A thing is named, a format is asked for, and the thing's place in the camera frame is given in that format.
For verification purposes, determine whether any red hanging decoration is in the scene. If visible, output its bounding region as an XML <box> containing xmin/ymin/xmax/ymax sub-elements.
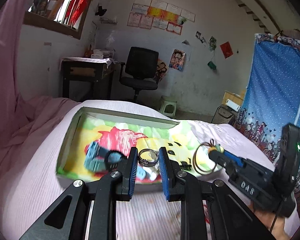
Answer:
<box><xmin>64</xmin><ymin>0</ymin><xmax>90</xmax><ymax>28</ymax></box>

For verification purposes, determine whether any wall certificates cluster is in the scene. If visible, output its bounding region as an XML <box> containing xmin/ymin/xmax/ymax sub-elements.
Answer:
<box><xmin>127</xmin><ymin>0</ymin><xmax>196</xmax><ymax>35</ymax></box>

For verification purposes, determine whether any dark wooden desk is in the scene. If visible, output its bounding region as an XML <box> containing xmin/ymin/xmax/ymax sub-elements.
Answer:
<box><xmin>60</xmin><ymin>57</ymin><xmax>115</xmax><ymax>101</ymax></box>

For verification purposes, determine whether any pink curtain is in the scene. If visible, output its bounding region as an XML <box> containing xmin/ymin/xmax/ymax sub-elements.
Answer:
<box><xmin>0</xmin><ymin>0</ymin><xmax>30</xmax><ymax>146</ymax></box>

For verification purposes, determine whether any blue dotted curtain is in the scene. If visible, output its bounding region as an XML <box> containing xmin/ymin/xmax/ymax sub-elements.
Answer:
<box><xmin>235</xmin><ymin>34</ymin><xmax>300</xmax><ymax>217</ymax></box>

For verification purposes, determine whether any brown window frame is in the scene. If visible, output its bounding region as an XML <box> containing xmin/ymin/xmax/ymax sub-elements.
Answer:
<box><xmin>23</xmin><ymin>0</ymin><xmax>93</xmax><ymax>39</ymax></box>

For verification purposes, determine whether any blue plastic hair clip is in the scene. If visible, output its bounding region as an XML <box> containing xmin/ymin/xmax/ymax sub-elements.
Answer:
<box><xmin>84</xmin><ymin>141</ymin><xmax>125</xmax><ymax>173</ymax></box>

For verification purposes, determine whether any green plastic stool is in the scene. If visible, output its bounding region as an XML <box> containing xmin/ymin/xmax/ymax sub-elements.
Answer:
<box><xmin>159</xmin><ymin>96</ymin><xmax>177</xmax><ymax>118</ymax></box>

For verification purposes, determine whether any anime poster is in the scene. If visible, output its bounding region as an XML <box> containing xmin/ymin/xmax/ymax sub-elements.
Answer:
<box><xmin>168</xmin><ymin>49</ymin><xmax>186</xmax><ymax>72</ymax></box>

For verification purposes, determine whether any pink bed sheet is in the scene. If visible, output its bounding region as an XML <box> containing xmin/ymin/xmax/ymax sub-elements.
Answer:
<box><xmin>0</xmin><ymin>96</ymin><xmax>274</xmax><ymax>239</ymax></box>

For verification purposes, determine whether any red paper on wall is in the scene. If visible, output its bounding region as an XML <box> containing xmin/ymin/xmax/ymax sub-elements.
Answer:
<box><xmin>220</xmin><ymin>42</ymin><xmax>233</xmax><ymax>59</ymax></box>

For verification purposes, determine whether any black office chair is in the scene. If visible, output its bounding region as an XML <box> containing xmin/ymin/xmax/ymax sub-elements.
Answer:
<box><xmin>119</xmin><ymin>47</ymin><xmax>159</xmax><ymax>103</ymax></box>

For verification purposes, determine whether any white cardboard box tray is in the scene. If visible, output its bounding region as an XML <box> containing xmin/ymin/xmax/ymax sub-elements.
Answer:
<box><xmin>56</xmin><ymin>106</ymin><xmax>221</xmax><ymax>186</ymax></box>

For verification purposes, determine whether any green hanging pouch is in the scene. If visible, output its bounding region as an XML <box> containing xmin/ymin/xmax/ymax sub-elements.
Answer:
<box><xmin>207</xmin><ymin>61</ymin><xmax>217</xmax><ymax>70</ymax></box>

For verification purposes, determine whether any gold hoop bracelet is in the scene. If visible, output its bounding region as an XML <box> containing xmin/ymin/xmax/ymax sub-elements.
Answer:
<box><xmin>192</xmin><ymin>139</ymin><xmax>225</xmax><ymax>175</ymax></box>

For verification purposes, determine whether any person's right hand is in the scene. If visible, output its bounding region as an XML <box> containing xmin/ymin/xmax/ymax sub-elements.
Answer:
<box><xmin>249</xmin><ymin>202</ymin><xmax>290</xmax><ymax>240</ymax></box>

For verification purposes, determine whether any colourful cartoon cloth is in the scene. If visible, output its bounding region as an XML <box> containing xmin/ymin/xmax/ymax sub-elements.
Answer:
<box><xmin>56</xmin><ymin>115</ymin><xmax>221</xmax><ymax>182</ymax></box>

